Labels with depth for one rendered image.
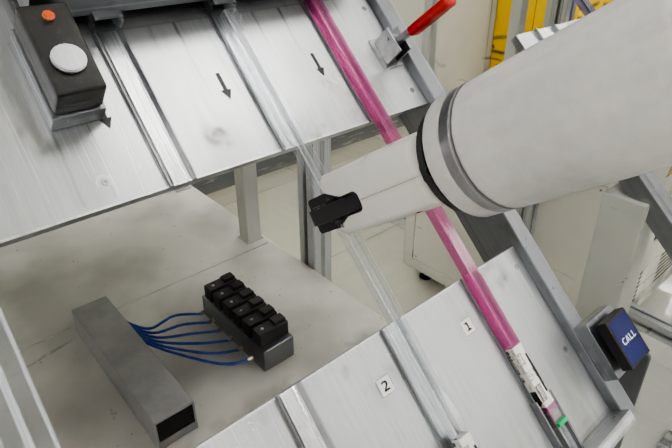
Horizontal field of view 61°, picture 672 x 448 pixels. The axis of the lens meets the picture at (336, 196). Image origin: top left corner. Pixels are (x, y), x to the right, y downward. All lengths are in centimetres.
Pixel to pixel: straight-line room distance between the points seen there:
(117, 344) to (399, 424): 44
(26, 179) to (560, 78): 35
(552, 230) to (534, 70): 128
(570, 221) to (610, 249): 64
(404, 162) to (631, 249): 58
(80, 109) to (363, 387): 31
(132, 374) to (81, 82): 42
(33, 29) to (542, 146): 35
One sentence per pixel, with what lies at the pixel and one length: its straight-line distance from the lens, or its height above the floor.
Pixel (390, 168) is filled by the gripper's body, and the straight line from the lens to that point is 36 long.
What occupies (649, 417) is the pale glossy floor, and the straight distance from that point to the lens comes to 175.
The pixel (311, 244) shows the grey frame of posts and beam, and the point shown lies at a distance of 95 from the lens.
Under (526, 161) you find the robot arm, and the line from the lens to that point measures 31.
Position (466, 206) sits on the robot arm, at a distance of 35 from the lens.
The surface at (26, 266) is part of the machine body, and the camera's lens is 111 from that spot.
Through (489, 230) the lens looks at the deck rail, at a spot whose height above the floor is 86.
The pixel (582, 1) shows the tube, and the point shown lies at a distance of 86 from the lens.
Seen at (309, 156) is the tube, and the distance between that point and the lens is 50.
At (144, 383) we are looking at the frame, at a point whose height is 66.
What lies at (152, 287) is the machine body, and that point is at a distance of 98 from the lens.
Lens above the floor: 118
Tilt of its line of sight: 28 degrees down
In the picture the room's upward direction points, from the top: straight up
